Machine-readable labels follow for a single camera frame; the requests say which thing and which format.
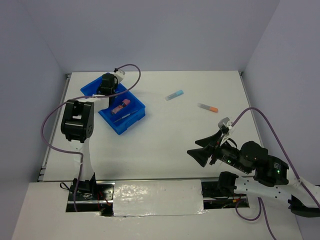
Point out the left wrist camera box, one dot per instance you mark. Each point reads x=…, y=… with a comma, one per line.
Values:
x=119, y=74

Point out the black thin pen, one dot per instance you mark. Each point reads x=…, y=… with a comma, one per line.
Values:
x=125, y=116

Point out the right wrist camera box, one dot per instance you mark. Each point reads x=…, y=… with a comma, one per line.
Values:
x=225, y=126

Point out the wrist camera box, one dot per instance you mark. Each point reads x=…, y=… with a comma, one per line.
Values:
x=225, y=126
x=119, y=74

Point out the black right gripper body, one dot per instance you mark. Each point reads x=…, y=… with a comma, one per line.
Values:
x=226, y=153

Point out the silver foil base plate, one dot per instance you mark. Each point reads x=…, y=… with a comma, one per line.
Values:
x=158, y=198

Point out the orange-capped grey marker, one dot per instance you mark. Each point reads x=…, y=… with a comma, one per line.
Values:
x=207, y=107

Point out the blue divided plastic bin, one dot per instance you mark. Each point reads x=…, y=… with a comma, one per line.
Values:
x=135, y=104

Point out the right aluminium table rail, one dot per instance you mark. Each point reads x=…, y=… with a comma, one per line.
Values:
x=250, y=105

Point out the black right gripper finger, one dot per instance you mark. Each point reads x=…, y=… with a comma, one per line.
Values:
x=201, y=155
x=212, y=140

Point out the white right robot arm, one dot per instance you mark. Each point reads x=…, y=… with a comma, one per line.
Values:
x=272, y=177

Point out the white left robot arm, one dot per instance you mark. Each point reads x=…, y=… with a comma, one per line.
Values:
x=78, y=126

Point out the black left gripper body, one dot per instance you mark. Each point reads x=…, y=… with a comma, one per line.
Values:
x=116, y=82

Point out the pink-capped eraser jar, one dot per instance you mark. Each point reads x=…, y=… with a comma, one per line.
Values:
x=122, y=105

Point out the blue-capped grey marker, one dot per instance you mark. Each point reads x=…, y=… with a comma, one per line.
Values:
x=174, y=95

